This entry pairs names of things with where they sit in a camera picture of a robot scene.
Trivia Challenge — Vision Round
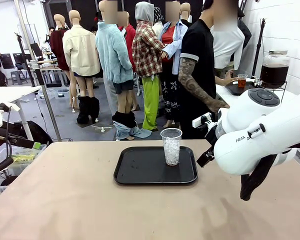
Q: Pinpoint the person's right hand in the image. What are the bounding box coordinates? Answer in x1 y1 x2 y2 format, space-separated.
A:
209 99 231 113

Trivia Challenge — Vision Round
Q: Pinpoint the white side table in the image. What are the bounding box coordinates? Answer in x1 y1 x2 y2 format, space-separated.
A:
214 77 300 109

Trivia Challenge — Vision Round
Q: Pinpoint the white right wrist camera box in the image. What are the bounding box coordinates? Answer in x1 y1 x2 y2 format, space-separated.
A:
191 112 213 130

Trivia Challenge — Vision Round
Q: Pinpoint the person's left forearm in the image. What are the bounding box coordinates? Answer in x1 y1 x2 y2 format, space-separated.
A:
214 74 228 87

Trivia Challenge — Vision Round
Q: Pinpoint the black tray with handle cutout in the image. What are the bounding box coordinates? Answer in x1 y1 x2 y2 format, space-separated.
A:
224 80 260 97

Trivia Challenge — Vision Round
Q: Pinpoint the mannequin in red jacket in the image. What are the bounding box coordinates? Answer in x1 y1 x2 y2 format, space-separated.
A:
117 11 138 73

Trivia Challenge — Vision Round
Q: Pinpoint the short clear plastic cup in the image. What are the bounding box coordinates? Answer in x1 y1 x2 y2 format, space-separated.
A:
237 74 249 89

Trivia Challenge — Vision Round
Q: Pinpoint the black plastic serving tray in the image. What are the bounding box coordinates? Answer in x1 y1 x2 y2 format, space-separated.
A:
113 145 199 186

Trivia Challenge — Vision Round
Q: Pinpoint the mannequin in blue fleece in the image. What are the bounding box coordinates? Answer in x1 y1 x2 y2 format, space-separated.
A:
94 0 152 141

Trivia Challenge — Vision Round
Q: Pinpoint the mannequin in plaid hooded shirt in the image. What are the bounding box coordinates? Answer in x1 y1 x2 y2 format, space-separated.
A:
131 1 166 131

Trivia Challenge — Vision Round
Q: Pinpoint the black tripod stand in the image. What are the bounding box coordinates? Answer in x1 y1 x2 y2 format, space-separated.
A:
251 17 267 78

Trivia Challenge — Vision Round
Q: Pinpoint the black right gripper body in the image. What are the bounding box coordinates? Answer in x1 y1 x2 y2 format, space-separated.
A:
203 119 220 151

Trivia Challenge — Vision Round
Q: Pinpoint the person's left hand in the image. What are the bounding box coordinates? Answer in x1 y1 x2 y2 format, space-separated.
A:
223 70 241 86

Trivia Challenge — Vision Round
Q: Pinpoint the black bar with green end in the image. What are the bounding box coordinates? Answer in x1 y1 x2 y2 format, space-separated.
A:
0 134 42 150

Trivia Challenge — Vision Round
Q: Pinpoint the glass drink dispenser jar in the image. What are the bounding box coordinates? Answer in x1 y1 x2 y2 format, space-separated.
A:
253 49 290 90

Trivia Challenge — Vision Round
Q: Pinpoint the mannequin in white shirt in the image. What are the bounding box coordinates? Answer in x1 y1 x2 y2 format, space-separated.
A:
211 22 246 71

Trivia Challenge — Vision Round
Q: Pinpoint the slanted grey metal pole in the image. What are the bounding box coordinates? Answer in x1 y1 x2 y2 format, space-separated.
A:
13 0 63 143

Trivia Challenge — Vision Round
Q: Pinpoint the white desk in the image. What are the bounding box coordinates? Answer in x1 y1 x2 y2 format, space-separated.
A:
0 85 42 141

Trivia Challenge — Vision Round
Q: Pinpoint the person's tattooed right forearm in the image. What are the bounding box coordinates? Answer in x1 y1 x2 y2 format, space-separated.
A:
178 72 222 112

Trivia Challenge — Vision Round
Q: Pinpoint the black right arm cable sleeve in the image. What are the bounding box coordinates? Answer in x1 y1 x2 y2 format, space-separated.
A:
239 142 300 202

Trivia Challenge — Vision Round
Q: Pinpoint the mannequin in black jacket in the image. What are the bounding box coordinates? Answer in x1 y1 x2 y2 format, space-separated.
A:
236 0 253 51

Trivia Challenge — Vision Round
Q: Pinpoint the black camera stand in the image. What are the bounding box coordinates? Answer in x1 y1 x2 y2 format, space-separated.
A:
13 31 45 87

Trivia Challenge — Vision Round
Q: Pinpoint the mannequin in cream jacket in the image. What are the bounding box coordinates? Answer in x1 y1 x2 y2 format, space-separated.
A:
61 9 102 125

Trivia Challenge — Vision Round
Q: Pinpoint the mannequin in black garment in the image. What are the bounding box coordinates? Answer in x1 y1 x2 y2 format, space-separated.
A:
179 2 194 27

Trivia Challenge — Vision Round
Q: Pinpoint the person in black t-shirt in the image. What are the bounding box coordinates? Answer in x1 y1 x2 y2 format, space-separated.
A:
178 0 241 140

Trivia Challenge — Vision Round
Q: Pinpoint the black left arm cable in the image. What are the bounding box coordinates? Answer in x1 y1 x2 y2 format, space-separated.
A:
0 104 15 176

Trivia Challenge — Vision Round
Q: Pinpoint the black wire dispenser stand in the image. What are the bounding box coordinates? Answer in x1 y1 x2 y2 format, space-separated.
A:
258 80 288 105

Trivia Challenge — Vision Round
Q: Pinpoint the mannequin in maroon dress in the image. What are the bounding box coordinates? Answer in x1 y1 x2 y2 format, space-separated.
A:
49 13 78 115

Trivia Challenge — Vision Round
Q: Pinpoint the grey plastic stool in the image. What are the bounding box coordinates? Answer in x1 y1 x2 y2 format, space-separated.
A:
10 70 28 85

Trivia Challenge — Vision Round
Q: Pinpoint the tall clear iced cup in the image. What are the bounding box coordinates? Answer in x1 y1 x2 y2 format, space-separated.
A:
160 128 183 166

